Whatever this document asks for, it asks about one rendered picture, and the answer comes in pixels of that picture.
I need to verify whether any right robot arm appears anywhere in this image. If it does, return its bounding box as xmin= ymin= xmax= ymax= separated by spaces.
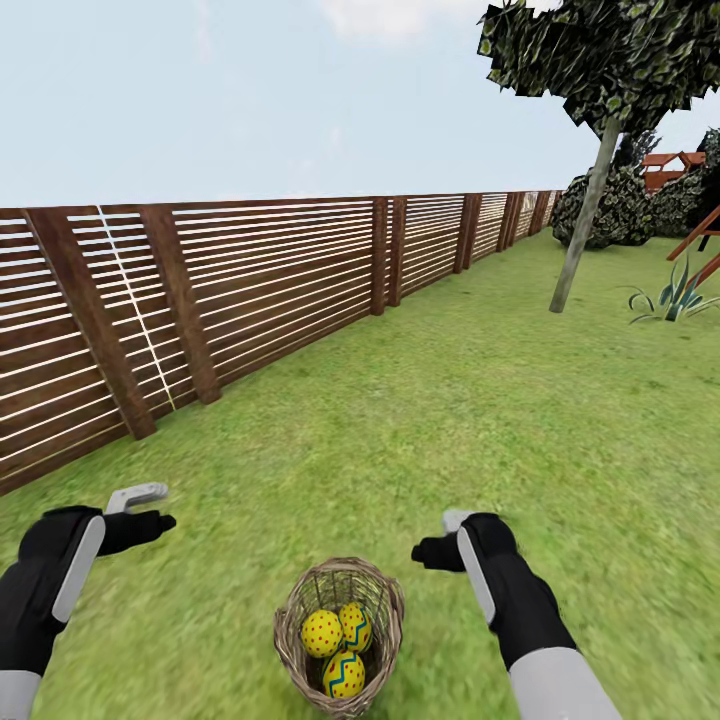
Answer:
xmin=411 ymin=510 xmax=622 ymax=720

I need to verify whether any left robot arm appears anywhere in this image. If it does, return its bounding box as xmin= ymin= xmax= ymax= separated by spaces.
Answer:
xmin=0 ymin=482 xmax=176 ymax=720

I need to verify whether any easter egg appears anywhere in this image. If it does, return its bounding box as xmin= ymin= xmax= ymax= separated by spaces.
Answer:
xmin=337 ymin=600 xmax=373 ymax=655
xmin=301 ymin=607 xmax=344 ymax=661
xmin=319 ymin=645 xmax=371 ymax=698

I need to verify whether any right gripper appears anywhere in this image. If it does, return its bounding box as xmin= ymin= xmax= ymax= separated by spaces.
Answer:
xmin=411 ymin=536 xmax=462 ymax=573

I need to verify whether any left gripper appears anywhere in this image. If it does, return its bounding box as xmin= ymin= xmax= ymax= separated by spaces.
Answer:
xmin=106 ymin=510 xmax=176 ymax=555

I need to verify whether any wicker basket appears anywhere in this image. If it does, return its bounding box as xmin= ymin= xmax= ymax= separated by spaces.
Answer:
xmin=273 ymin=557 xmax=407 ymax=720

